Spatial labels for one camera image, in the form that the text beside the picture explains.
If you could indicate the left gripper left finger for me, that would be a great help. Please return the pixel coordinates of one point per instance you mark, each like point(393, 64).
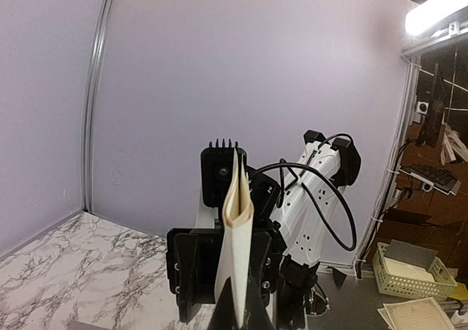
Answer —
point(223, 315)

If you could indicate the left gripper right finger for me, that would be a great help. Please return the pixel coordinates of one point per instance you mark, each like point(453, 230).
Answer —
point(255, 314)

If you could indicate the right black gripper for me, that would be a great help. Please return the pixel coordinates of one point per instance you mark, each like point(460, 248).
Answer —
point(193, 254)

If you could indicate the cream paper letter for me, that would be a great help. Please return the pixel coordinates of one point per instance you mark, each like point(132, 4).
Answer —
point(237, 218)

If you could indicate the grey envelope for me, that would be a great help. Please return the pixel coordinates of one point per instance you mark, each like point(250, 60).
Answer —
point(77, 325)

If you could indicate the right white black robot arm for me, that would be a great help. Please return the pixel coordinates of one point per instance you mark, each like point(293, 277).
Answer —
point(311, 190)

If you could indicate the cream plastic basket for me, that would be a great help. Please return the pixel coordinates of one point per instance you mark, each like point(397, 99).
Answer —
point(400, 279)

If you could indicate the certificate papers on floor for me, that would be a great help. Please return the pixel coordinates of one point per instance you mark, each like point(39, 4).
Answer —
point(424, 314)

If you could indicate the black keyboard on tray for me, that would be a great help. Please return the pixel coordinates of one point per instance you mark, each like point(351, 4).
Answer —
point(445, 181)

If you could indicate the ceiling light tube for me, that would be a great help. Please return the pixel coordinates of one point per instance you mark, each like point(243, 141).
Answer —
point(429, 13)

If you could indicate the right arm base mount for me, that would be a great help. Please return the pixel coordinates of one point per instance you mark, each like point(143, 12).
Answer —
point(296, 296)

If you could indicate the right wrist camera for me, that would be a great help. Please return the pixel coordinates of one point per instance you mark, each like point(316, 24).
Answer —
point(217, 170)

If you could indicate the left aluminium frame post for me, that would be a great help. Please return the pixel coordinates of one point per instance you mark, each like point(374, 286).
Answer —
point(89, 104)

